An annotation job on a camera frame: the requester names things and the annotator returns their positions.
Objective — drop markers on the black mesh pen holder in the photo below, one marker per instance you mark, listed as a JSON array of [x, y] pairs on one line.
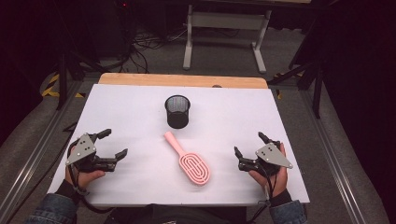
[[177, 112]]

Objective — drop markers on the person's right hand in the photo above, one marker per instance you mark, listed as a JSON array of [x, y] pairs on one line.
[[278, 179]]

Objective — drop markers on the black metal stand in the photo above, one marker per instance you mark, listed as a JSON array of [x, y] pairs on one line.
[[314, 77], [63, 77]]

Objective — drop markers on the yellow black floor tape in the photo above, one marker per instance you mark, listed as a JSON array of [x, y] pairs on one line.
[[278, 93], [53, 85]]

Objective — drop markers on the pink hairbrush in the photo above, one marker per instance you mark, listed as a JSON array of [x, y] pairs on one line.
[[190, 161]]

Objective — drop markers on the person's left hand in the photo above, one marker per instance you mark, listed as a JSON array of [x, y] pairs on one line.
[[85, 178]]

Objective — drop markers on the aluminium floor rail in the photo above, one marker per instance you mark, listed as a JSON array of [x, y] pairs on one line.
[[333, 155], [34, 152]]

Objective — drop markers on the person's dark clothed torso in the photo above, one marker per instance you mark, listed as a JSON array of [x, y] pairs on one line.
[[174, 214]]

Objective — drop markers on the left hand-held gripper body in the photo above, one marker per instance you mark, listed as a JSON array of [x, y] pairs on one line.
[[81, 151]]

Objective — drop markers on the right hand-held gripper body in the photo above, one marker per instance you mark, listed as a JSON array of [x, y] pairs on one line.
[[271, 155]]

